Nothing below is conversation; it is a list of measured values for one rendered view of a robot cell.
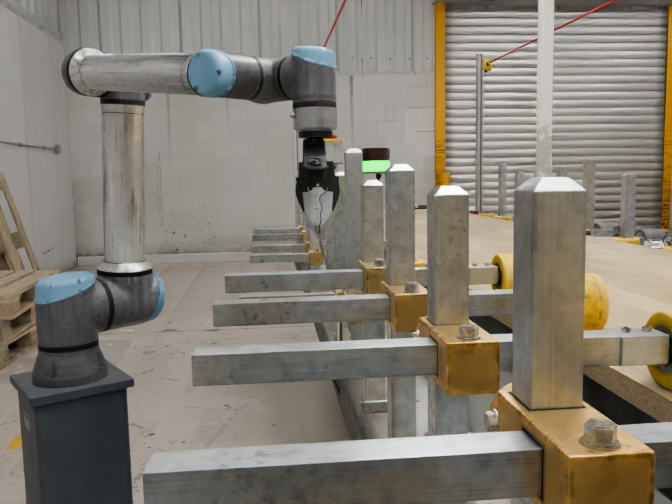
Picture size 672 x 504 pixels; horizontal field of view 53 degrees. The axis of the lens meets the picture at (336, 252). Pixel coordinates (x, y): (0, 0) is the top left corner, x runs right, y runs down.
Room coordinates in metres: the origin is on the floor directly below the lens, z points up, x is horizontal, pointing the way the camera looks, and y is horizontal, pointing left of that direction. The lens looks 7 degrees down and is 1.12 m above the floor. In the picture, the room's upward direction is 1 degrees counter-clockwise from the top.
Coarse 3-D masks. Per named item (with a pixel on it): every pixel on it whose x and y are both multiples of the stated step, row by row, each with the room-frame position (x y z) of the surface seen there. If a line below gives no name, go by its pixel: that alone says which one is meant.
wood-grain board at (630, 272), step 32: (384, 224) 2.95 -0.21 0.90; (416, 224) 2.92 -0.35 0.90; (480, 224) 2.85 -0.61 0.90; (512, 224) 2.81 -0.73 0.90; (416, 256) 1.80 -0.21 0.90; (480, 256) 1.77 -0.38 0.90; (608, 256) 1.72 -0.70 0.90; (640, 256) 1.71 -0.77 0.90; (480, 288) 1.28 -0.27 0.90; (608, 288) 1.26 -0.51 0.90; (640, 288) 1.25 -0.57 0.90; (512, 320) 1.06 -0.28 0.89; (608, 320) 0.99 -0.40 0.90; (640, 320) 0.98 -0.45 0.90; (608, 384) 0.75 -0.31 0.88; (640, 384) 0.69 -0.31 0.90
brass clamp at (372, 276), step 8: (360, 264) 1.16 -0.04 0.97; (368, 264) 1.14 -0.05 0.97; (368, 272) 1.10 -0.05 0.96; (376, 272) 1.10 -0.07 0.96; (384, 272) 1.10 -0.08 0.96; (368, 280) 1.10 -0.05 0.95; (376, 280) 1.10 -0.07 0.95; (384, 280) 1.10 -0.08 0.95; (368, 288) 1.10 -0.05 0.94; (376, 288) 1.10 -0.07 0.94
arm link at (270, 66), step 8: (288, 56) 1.45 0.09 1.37; (264, 64) 1.43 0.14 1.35; (272, 64) 1.45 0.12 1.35; (280, 64) 1.43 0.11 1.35; (264, 72) 1.42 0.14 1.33; (272, 72) 1.44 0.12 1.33; (264, 80) 1.42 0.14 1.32; (272, 80) 1.44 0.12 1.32; (264, 88) 1.43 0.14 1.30; (272, 88) 1.44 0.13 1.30; (280, 88) 1.43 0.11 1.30; (256, 96) 1.43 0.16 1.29; (264, 96) 1.45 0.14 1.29; (272, 96) 1.46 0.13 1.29; (280, 96) 1.45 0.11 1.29; (288, 96) 1.44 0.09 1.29
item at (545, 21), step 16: (544, 0) 2.83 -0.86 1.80; (544, 16) 2.83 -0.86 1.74; (544, 32) 2.83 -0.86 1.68; (544, 48) 2.83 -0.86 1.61; (544, 64) 2.83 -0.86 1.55; (544, 80) 2.83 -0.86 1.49; (544, 96) 2.83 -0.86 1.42; (544, 112) 2.83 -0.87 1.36; (544, 128) 2.83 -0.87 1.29; (544, 144) 2.83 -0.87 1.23; (544, 160) 2.83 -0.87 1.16; (544, 176) 2.83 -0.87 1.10
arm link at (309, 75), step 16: (304, 48) 1.38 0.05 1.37; (320, 48) 1.38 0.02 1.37; (288, 64) 1.41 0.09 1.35; (304, 64) 1.38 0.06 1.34; (320, 64) 1.38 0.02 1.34; (288, 80) 1.41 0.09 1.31; (304, 80) 1.38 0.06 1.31; (320, 80) 1.38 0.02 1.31; (304, 96) 1.38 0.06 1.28; (320, 96) 1.38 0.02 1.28
